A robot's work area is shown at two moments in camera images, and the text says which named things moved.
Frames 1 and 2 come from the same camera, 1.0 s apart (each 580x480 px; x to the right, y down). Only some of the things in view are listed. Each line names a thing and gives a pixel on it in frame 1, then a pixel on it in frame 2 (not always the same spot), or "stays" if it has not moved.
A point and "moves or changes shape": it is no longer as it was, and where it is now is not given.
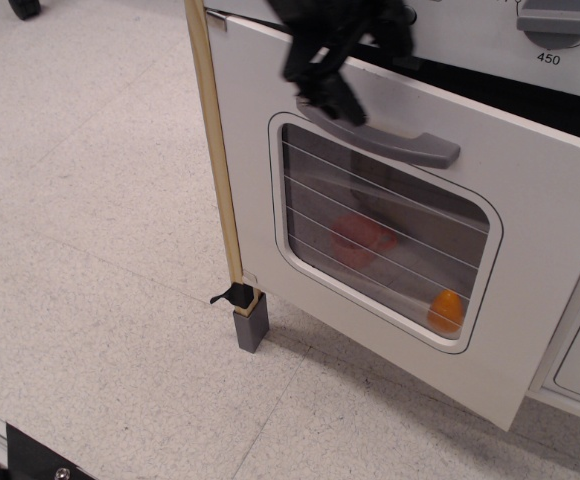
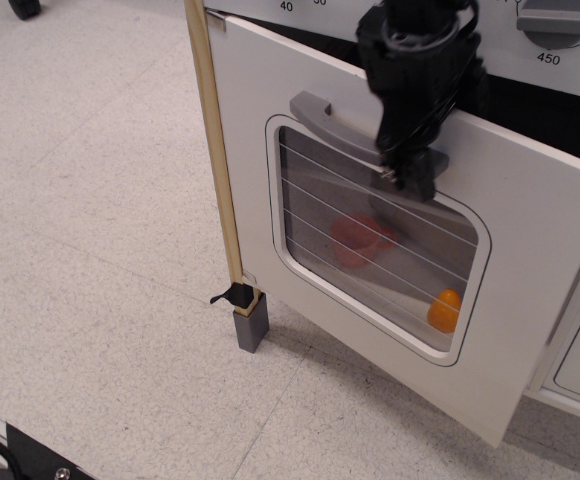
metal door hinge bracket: [220, 16] stays
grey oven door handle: [432, 149] moves or changes shape
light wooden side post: [195, 12] stays
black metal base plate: [28, 459] stays
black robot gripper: [326, 34] -> [417, 53]
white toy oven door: [448, 234] stays
